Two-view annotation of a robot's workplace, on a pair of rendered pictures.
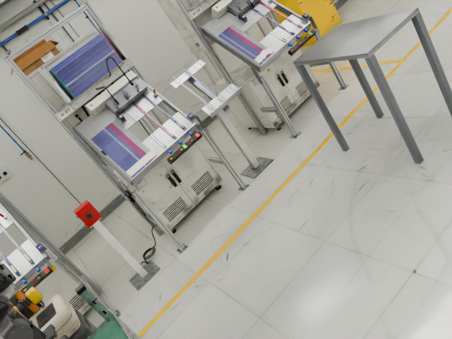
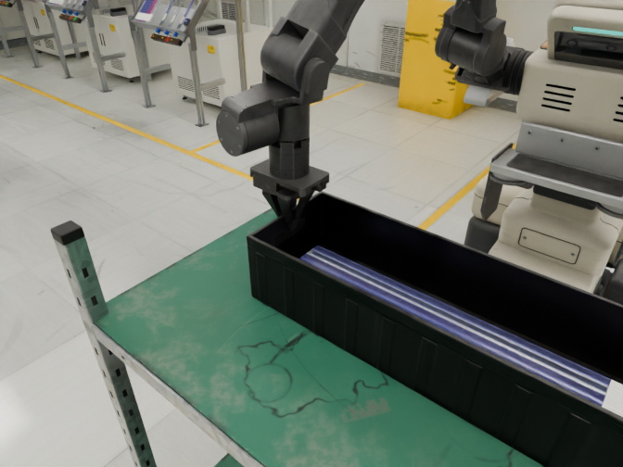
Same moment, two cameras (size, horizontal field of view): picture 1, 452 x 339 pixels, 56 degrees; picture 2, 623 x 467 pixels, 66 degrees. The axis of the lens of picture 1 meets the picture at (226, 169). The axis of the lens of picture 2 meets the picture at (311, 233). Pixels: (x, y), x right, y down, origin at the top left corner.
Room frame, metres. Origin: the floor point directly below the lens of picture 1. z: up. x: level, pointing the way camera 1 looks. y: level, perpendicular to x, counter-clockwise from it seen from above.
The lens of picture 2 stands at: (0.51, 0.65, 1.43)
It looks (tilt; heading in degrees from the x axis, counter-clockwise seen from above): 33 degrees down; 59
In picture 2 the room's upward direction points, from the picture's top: straight up
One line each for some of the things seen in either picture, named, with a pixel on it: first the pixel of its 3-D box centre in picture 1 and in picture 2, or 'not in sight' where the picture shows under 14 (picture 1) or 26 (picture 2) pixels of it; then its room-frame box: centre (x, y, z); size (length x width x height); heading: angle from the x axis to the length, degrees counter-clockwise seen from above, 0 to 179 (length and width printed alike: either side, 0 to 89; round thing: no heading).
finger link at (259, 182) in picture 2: not in sight; (285, 200); (0.80, 1.21, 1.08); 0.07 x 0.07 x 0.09; 21
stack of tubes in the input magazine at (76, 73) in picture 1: (86, 66); not in sight; (3.64, 0.42, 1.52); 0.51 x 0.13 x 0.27; 110
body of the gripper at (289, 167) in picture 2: not in sight; (288, 158); (0.80, 1.20, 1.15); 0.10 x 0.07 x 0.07; 111
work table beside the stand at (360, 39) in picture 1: (374, 89); not in sight; (2.53, -1.11, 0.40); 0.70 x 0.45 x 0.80; 15
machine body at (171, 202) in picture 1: (165, 180); not in sight; (3.74, 0.52, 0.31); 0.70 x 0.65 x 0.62; 110
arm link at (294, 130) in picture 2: not in sight; (285, 118); (0.80, 1.20, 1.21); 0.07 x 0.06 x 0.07; 13
